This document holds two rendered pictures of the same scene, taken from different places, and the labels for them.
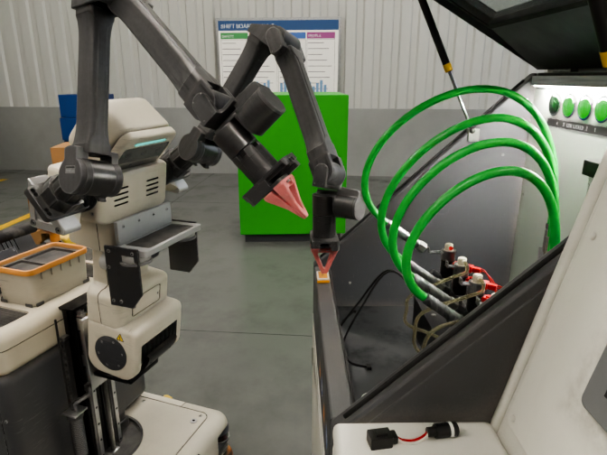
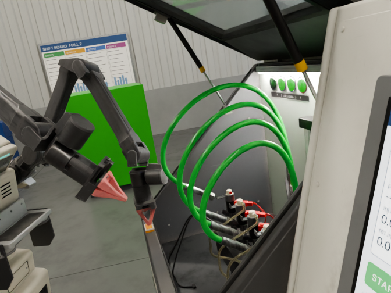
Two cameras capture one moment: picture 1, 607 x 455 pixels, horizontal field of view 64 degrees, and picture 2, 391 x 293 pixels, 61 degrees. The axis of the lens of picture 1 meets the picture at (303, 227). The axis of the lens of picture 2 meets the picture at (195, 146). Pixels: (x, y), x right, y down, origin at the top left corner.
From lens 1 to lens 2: 9 cm
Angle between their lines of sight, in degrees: 12
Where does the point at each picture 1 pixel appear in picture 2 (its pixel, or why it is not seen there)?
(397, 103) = (176, 81)
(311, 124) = (117, 123)
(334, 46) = (126, 51)
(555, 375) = (316, 282)
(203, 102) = (30, 133)
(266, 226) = not seen: hidden behind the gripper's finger
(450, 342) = (244, 272)
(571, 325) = (317, 246)
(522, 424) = not seen: outside the picture
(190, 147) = (31, 154)
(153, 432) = not seen: outside the picture
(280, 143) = (102, 124)
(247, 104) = (64, 129)
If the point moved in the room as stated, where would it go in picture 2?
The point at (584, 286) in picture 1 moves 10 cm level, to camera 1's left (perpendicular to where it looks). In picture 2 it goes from (320, 219) to (266, 234)
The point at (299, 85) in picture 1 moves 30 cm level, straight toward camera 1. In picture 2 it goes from (103, 97) to (102, 106)
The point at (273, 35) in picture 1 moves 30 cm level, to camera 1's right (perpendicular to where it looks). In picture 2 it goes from (77, 65) to (161, 53)
